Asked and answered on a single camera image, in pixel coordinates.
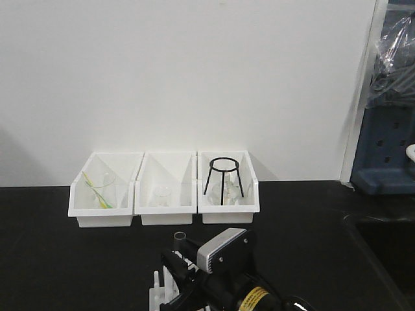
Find middle white storage bin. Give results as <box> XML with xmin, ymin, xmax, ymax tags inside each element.
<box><xmin>134</xmin><ymin>151</ymin><xmax>197</xmax><ymax>225</ymax></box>

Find white test tube rack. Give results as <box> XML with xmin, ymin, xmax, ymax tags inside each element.
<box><xmin>148</xmin><ymin>266</ymin><xmax>179</xmax><ymax>311</ymax></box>

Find right white storage bin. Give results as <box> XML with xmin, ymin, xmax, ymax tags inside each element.
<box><xmin>197</xmin><ymin>150</ymin><xmax>260</xmax><ymax>224</ymax></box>

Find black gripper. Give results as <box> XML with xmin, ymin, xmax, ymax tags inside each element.
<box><xmin>160</xmin><ymin>229</ymin><xmax>257</xmax><ymax>310</ymax></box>

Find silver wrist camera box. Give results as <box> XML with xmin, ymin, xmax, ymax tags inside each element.
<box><xmin>196</xmin><ymin>227</ymin><xmax>247</xmax><ymax>274</ymax></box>

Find white lab faucet green knobs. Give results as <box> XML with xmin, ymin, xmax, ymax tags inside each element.
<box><xmin>405</xmin><ymin>144</ymin><xmax>415</xmax><ymax>162</ymax></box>

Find tall clear test tube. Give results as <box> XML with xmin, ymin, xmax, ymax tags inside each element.
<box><xmin>173</xmin><ymin>231</ymin><xmax>187</xmax><ymax>251</ymax></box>

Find black lab sink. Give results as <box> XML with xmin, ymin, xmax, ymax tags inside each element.
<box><xmin>343</xmin><ymin>214</ymin><xmax>414</xmax><ymax>310</ymax></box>

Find small glass beaker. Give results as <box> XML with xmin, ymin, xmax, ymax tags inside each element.
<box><xmin>153</xmin><ymin>187</ymin><xmax>171</xmax><ymax>207</ymax></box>

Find black wire tripod stand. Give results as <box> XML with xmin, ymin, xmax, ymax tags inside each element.
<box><xmin>203</xmin><ymin>156</ymin><xmax>244</xmax><ymax>198</ymax></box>

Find glass conical flask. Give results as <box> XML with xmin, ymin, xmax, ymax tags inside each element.
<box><xmin>208</xmin><ymin>173</ymin><xmax>241</xmax><ymax>205</ymax></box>

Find plastic bag of pegs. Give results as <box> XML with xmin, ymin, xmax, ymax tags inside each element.
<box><xmin>366</xmin><ymin>12</ymin><xmax>414</xmax><ymax>109</ymax></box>

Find blue-grey pegboard drying rack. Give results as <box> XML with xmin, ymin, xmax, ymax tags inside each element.
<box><xmin>350</xmin><ymin>1</ymin><xmax>414</xmax><ymax>195</ymax></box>

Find white storage bin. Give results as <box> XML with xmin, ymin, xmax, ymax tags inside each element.
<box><xmin>134</xmin><ymin>151</ymin><xmax>197</xmax><ymax>225</ymax></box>
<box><xmin>197</xmin><ymin>150</ymin><xmax>260</xmax><ymax>224</ymax></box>
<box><xmin>67</xmin><ymin>152</ymin><xmax>145</xmax><ymax>228</ymax></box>

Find left white storage bin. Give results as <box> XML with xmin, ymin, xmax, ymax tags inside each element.
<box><xmin>67</xmin><ymin>152</ymin><xmax>145</xmax><ymax>228</ymax></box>

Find glass beaker with yellow rod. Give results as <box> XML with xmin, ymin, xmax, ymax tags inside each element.
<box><xmin>82</xmin><ymin>170</ymin><xmax>117</xmax><ymax>209</ymax></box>

